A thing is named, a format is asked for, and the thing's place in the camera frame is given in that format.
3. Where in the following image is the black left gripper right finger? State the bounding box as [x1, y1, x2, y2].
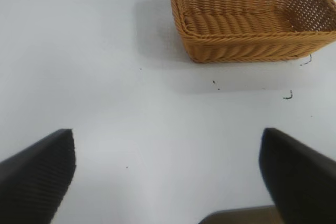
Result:
[258, 127, 336, 224]

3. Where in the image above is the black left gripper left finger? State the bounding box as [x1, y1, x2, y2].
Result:
[0, 129, 77, 224]

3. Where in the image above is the brown wicker basket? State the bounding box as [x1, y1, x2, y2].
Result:
[167, 0, 336, 64]

